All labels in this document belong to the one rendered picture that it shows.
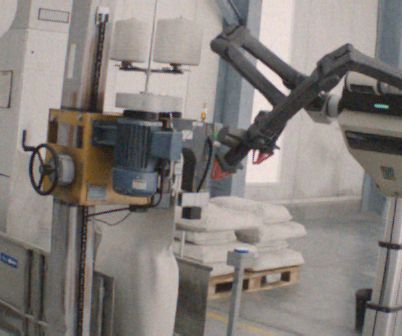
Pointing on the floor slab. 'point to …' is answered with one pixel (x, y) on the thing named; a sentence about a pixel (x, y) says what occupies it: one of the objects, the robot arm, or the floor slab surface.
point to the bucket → (361, 306)
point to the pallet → (255, 280)
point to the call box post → (235, 301)
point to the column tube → (65, 257)
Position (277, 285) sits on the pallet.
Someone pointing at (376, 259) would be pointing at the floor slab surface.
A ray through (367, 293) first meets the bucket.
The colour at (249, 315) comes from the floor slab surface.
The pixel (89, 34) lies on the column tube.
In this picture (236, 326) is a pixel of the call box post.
